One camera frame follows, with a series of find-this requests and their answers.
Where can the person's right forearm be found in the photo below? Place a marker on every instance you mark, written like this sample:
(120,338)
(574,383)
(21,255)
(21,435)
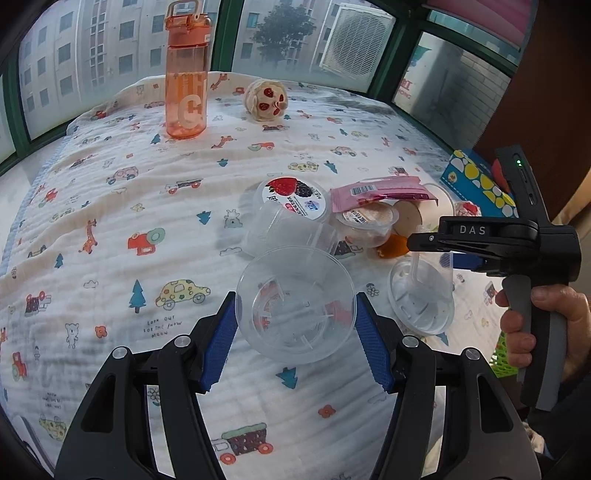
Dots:
(568,415)

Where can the round cream toy red spots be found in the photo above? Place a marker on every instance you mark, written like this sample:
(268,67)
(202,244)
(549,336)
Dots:
(265,99)

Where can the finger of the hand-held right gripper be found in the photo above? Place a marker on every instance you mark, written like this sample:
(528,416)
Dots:
(443,244)
(466,264)

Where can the tree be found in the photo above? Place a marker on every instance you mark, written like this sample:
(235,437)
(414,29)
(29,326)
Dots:
(281,34)

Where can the green plastic basket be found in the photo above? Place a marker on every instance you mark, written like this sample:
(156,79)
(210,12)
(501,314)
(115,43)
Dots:
(499,360)

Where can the wide clear plastic cup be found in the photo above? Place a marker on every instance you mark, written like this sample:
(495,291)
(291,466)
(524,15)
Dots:
(295,277)

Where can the orange peel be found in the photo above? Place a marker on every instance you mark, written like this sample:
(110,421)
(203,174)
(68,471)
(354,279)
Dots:
(392,247)

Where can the pink window blind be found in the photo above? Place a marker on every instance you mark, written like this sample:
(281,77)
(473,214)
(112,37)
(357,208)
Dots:
(480,14)

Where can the white window poster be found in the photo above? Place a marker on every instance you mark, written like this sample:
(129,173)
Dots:
(408,83)

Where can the white car print blanket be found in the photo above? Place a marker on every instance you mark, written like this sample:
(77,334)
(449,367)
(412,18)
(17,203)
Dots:
(138,207)

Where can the red white wrapper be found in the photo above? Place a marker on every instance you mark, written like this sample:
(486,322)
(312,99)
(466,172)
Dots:
(466,209)

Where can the clear cup with berry lid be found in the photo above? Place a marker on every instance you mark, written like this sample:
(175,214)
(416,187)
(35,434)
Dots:
(291,194)

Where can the clear cup with straw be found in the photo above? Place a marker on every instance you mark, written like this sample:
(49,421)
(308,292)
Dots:
(415,314)

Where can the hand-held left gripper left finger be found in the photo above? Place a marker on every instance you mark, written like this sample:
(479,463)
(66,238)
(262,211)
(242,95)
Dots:
(221,341)

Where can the white yogurt cup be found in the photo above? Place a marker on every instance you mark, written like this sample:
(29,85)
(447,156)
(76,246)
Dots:
(434,207)

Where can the green window frame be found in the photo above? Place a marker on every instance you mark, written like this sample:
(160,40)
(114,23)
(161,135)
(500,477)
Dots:
(226,32)

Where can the pink snack packet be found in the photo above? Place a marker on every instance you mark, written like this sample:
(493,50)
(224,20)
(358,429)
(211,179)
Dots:
(383,189)

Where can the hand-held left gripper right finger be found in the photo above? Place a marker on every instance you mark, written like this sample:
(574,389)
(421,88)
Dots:
(374,341)

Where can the outdoor air conditioner unit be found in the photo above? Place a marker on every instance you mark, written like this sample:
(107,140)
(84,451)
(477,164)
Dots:
(355,41)

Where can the small pudding cup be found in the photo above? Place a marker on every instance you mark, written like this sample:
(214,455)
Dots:
(364,217)

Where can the brown headboard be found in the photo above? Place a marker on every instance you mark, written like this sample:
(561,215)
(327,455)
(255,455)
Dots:
(554,92)

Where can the orange plastic water bottle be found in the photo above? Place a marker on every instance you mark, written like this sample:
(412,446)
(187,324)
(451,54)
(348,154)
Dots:
(184,92)

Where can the grey apartment building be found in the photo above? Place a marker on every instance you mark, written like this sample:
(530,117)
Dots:
(115,32)

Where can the person's right hand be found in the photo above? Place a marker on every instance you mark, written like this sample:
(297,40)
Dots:
(572,314)

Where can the blue tissue box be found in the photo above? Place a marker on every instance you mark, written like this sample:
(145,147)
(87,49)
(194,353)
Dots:
(466,177)

